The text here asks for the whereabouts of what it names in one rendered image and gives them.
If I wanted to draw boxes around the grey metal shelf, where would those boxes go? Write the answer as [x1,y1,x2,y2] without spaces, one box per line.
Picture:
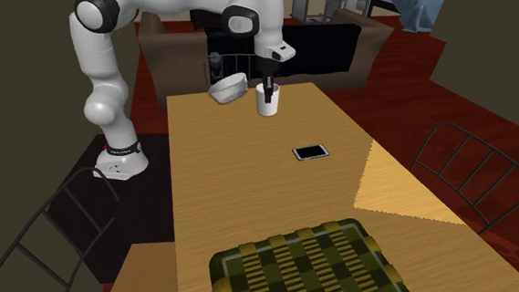
[291,0,371,27]

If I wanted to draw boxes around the black robot stand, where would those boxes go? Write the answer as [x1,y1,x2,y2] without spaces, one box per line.
[40,127,182,288]

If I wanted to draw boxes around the brown sofa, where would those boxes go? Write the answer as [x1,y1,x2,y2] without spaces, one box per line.
[133,0,396,121]

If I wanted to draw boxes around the white bowl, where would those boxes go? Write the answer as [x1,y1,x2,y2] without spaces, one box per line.
[207,70,250,106]

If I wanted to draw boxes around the white cup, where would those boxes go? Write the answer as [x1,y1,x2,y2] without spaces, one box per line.
[254,82,282,119]

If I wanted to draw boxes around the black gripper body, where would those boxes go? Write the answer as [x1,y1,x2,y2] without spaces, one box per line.
[258,57,280,80]

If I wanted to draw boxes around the black metal chair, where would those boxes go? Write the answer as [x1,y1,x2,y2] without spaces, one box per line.
[0,162,122,292]
[407,120,519,238]
[202,50,256,90]

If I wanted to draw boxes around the blue curtain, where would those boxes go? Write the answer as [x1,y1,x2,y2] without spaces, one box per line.
[383,0,446,36]

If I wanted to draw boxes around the green woven checkered basket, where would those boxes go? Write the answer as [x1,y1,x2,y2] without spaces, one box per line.
[207,210,435,292]

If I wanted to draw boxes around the black smartphone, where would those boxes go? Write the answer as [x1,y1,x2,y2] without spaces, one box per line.
[291,141,331,163]

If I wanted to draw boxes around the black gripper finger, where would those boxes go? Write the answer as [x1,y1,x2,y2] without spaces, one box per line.
[261,76,275,105]

